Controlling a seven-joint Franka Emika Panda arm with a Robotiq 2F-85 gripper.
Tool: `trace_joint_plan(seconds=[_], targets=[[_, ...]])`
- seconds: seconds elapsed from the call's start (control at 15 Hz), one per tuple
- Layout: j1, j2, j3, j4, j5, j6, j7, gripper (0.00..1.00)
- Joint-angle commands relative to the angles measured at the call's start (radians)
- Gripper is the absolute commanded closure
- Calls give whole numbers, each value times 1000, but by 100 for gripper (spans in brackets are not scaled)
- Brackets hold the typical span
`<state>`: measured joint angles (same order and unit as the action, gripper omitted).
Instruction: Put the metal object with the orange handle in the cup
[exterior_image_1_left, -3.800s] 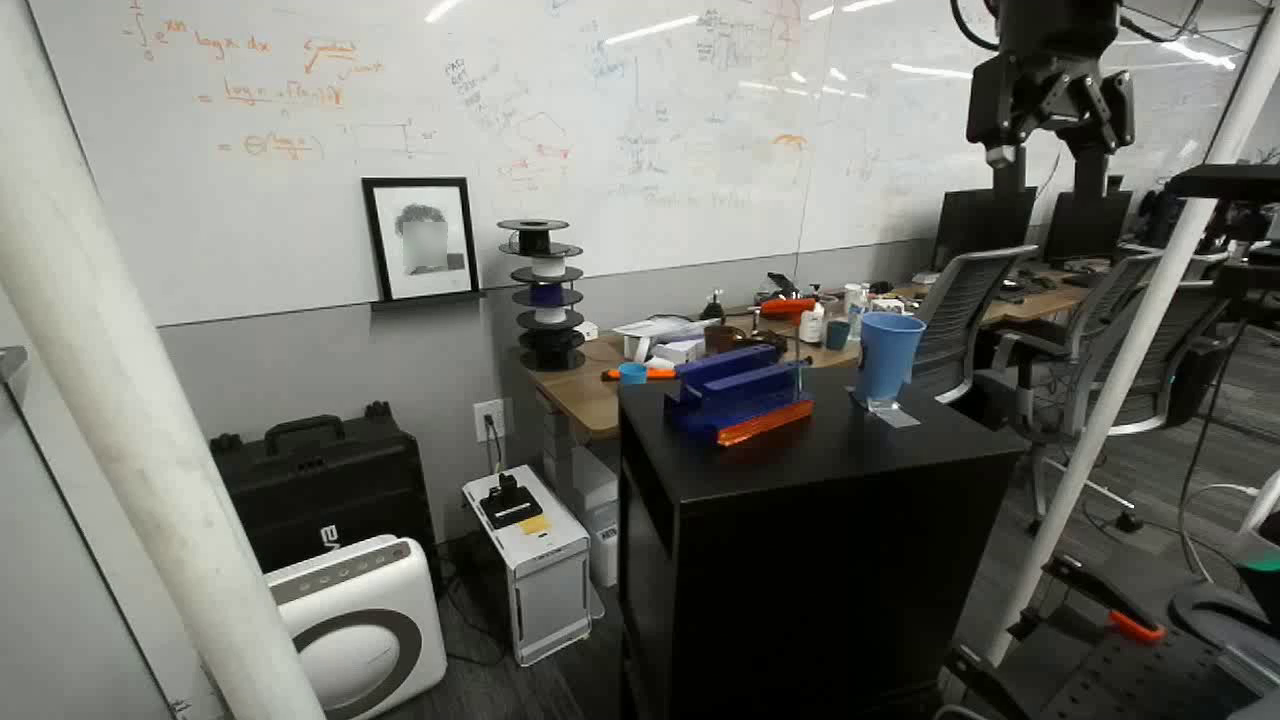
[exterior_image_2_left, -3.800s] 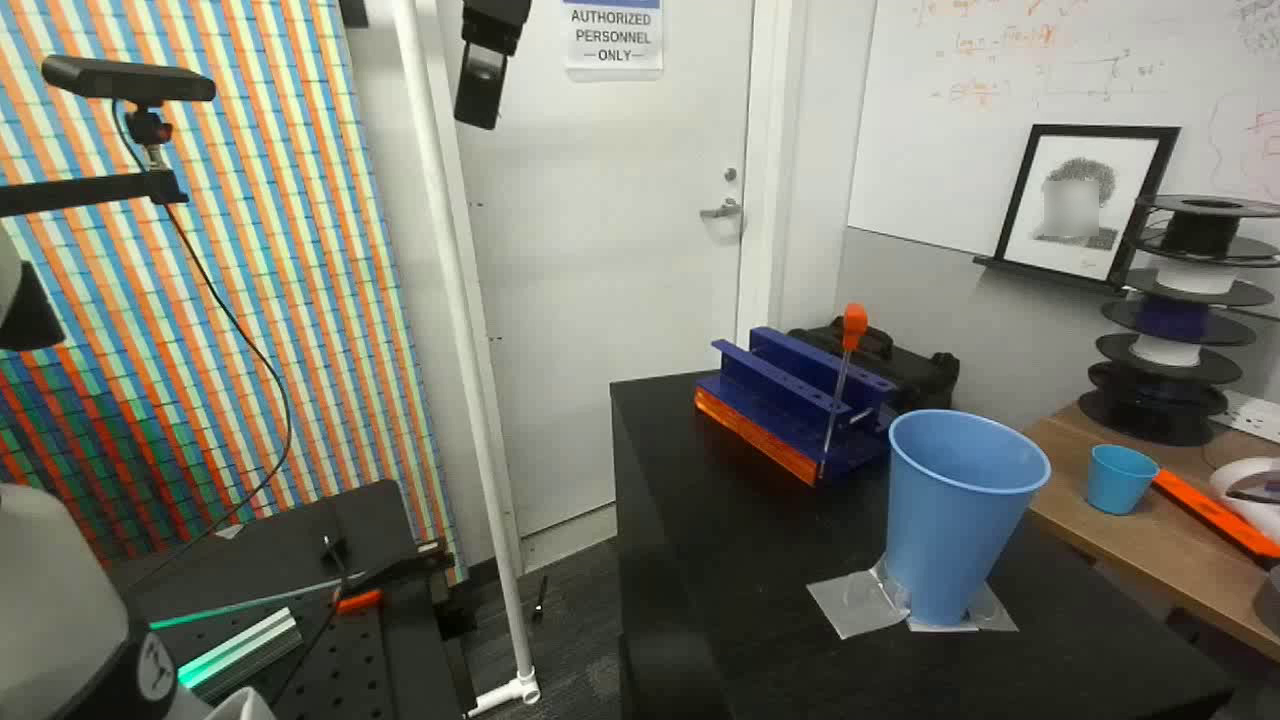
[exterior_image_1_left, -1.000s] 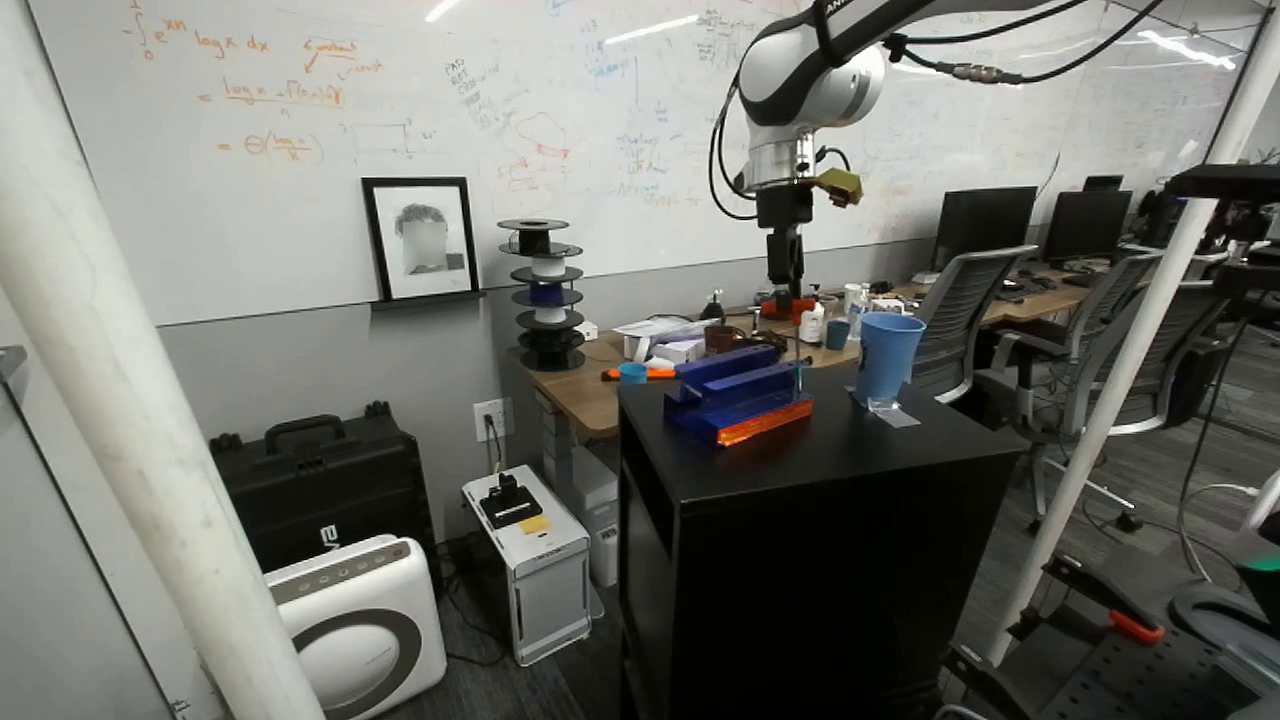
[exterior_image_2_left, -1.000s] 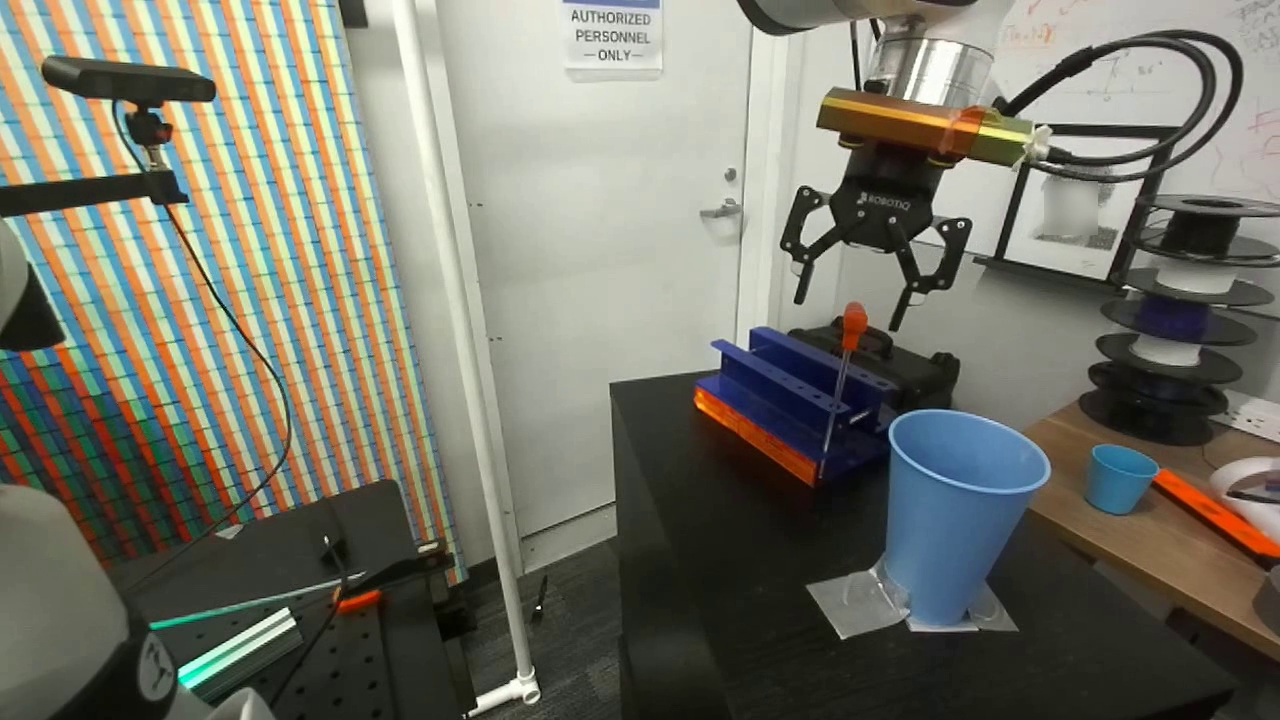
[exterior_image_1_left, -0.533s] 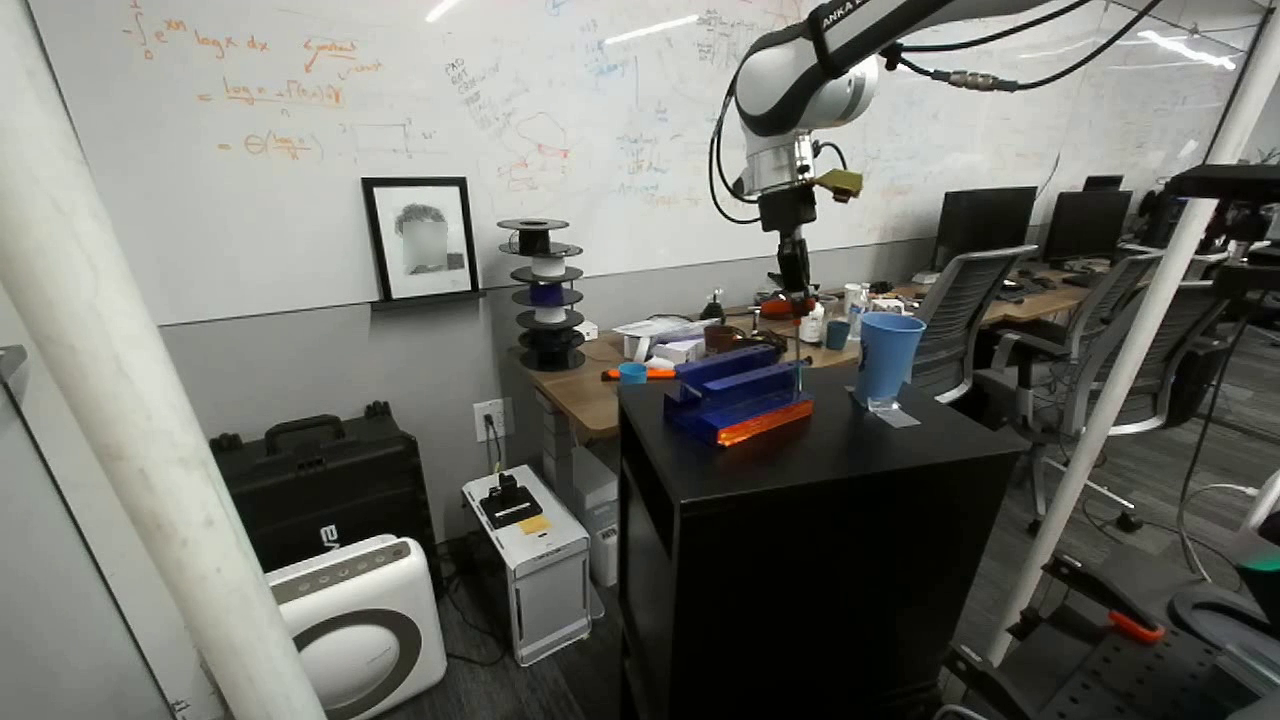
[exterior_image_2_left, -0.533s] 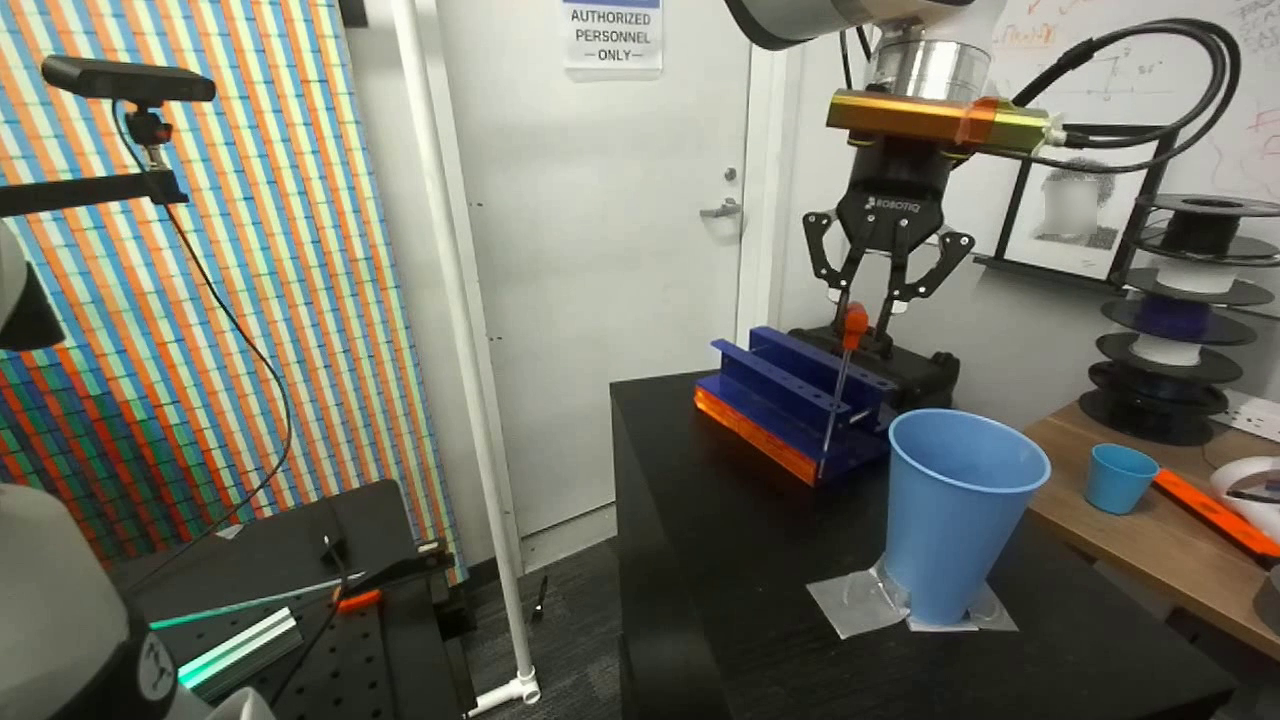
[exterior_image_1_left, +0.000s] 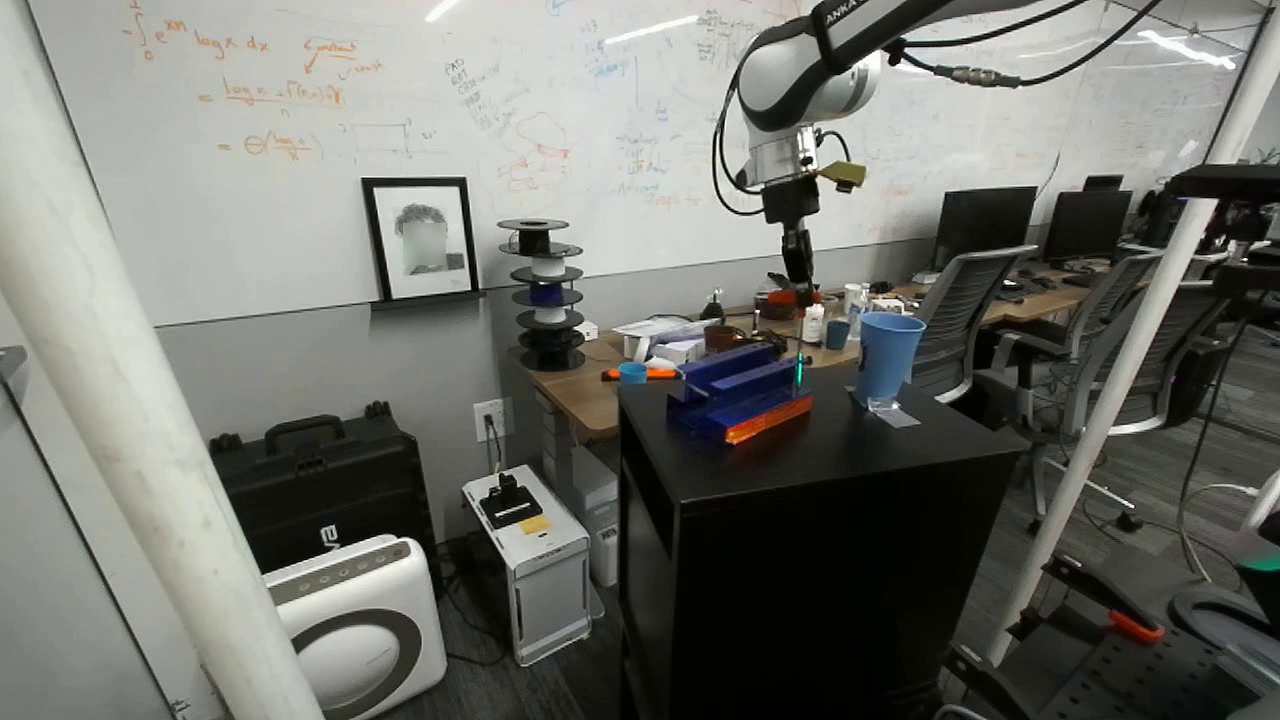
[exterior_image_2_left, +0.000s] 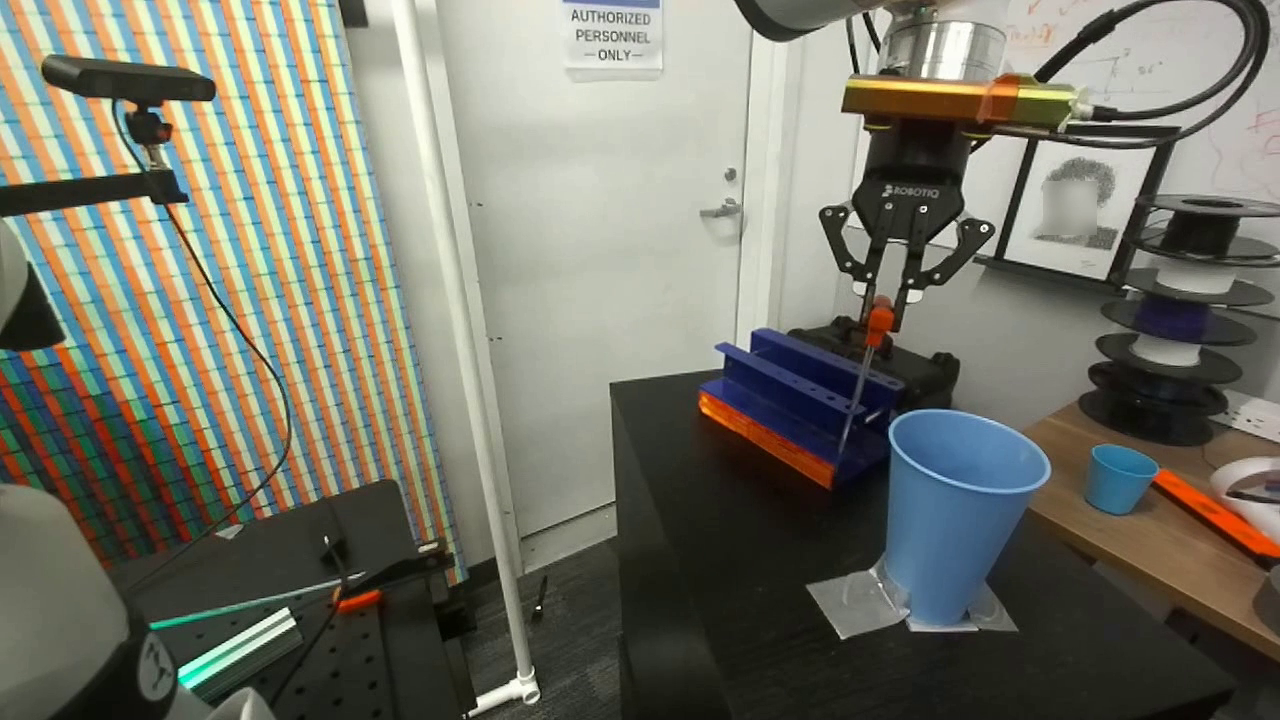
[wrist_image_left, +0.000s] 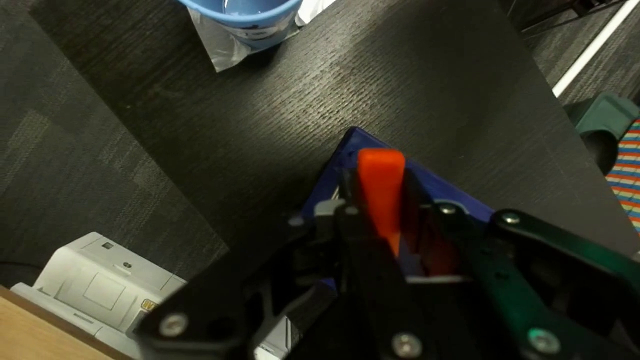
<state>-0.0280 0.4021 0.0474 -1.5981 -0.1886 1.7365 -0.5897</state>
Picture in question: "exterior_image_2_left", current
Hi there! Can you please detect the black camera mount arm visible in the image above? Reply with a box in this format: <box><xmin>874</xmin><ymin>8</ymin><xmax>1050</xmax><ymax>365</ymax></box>
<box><xmin>0</xmin><ymin>170</ymin><xmax>192</xmax><ymax>219</ymax></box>

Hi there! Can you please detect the black bar camera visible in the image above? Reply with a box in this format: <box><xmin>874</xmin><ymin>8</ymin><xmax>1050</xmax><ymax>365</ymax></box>
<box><xmin>37</xmin><ymin>51</ymin><xmax>219</xmax><ymax>108</ymax></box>

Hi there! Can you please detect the black picture frame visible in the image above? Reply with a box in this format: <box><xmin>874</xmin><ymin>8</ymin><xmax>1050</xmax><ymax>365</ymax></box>
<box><xmin>974</xmin><ymin>124</ymin><xmax>1182</xmax><ymax>290</ymax></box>

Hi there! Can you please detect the black filament spool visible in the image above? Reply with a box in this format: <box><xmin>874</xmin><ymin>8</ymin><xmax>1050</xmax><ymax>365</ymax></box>
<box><xmin>1145</xmin><ymin>188</ymin><xmax>1280</xmax><ymax>268</ymax></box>
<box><xmin>1075</xmin><ymin>361</ymin><xmax>1238</xmax><ymax>450</ymax></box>

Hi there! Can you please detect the large blue plastic cup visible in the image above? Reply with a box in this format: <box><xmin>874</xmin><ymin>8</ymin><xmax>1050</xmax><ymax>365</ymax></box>
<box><xmin>880</xmin><ymin>406</ymin><xmax>1054</xmax><ymax>632</ymax></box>

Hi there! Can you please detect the whiteboard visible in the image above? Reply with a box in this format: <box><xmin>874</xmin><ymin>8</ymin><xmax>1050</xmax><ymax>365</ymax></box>
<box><xmin>843</xmin><ymin>0</ymin><xmax>1280</xmax><ymax>263</ymax></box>

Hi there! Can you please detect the green lit metal bar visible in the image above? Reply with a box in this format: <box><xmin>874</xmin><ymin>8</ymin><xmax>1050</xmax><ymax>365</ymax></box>
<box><xmin>142</xmin><ymin>577</ymin><xmax>349</xmax><ymax>697</ymax></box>

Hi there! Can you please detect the orange handle metal screwdriver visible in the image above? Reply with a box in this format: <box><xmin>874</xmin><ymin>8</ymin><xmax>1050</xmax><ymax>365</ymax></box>
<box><xmin>831</xmin><ymin>302</ymin><xmax>899</xmax><ymax>463</ymax></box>

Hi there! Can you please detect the black plastic box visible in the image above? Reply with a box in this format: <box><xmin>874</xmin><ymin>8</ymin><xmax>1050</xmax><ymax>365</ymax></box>
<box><xmin>789</xmin><ymin>318</ymin><xmax>962</xmax><ymax>411</ymax></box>

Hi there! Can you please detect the wooden side table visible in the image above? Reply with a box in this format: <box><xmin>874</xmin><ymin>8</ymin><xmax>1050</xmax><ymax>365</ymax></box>
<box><xmin>1023</xmin><ymin>398</ymin><xmax>1280</xmax><ymax>665</ymax></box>

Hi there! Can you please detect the blue rack with orange base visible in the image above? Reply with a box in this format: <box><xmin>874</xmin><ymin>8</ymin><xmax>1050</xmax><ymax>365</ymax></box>
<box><xmin>692</xmin><ymin>319</ymin><xmax>899</xmax><ymax>497</ymax></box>

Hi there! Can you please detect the long orange flat tool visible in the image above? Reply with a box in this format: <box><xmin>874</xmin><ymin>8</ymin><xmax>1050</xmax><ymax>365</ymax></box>
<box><xmin>1151</xmin><ymin>463</ymin><xmax>1280</xmax><ymax>563</ymax></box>

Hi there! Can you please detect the black camera cable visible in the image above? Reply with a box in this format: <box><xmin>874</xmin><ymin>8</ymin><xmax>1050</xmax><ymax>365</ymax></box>
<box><xmin>106</xmin><ymin>101</ymin><xmax>301</xmax><ymax>541</ymax></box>

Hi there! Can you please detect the white authorized personnel sign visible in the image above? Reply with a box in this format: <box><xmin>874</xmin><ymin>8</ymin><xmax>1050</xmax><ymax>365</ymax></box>
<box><xmin>555</xmin><ymin>0</ymin><xmax>669</xmax><ymax>75</ymax></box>

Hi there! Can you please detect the small orange handled tool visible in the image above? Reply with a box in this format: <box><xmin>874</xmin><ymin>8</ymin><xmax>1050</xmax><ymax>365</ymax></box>
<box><xmin>326</xmin><ymin>583</ymin><xmax>386</xmax><ymax>620</ymax></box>

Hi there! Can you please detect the white filament spool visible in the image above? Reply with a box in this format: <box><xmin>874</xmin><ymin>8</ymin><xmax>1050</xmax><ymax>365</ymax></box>
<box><xmin>1123</xmin><ymin>261</ymin><xmax>1280</xmax><ymax>319</ymax></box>
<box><xmin>1093</xmin><ymin>327</ymin><xmax>1247</xmax><ymax>389</ymax></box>

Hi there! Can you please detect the dark blue filament spool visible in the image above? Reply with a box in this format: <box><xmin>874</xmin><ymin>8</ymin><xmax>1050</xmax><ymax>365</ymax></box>
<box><xmin>1097</xmin><ymin>293</ymin><xmax>1259</xmax><ymax>353</ymax></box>

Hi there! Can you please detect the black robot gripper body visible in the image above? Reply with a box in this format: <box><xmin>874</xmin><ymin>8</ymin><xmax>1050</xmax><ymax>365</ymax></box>
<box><xmin>852</xmin><ymin>122</ymin><xmax>971</xmax><ymax>261</ymax></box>

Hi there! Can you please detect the black lamp shade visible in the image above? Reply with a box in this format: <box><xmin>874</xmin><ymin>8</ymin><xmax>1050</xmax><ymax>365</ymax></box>
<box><xmin>0</xmin><ymin>223</ymin><xmax>68</xmax><ymax>356</ymax></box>

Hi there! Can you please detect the white tape roll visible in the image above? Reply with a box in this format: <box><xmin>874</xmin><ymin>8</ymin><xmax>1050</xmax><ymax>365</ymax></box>
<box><xmin>1206</xmin><ymin>453</ymin><xmax>1280</xmax><ymax>545</ymax></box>

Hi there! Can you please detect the black perforated breadboard table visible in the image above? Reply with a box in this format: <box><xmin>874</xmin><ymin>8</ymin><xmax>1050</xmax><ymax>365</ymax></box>
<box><xmin>106</xmin><ymin>476</ymin><xmax>466</xmax><ymax>720</ymax></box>

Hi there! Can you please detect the gold wrist camera bar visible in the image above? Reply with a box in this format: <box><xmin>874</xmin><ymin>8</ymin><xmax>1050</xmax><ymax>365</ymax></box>
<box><xmin>836</xmin><ymin>72</ymin><xmax>1079</xmax><ymax>137</ymax></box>

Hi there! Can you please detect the small blue cup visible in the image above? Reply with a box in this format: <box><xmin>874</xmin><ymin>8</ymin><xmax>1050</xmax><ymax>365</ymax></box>
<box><xmin>1084</xmin><ymin>442</ymin><xmax>1162</xmax><ymax>519</ymax></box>

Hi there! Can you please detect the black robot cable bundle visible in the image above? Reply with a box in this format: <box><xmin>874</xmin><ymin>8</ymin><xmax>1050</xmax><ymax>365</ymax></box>
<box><xmin>1032</xmin><ymin>0</ymin><xmax>1277</xmax><ymax>151</ymax></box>

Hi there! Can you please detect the grey white robot base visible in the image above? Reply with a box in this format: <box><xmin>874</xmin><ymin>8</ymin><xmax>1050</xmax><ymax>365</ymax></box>
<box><xmin>0</xmin><ymin>481</ymin><xmax>131</xmax><ymax>720</ymax></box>

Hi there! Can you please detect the white pole with foot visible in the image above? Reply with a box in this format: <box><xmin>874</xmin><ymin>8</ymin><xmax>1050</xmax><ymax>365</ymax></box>
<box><xmin>380</xmin><ymin>0</ymin><xmax>549</xmax><ymax>720</ymax></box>

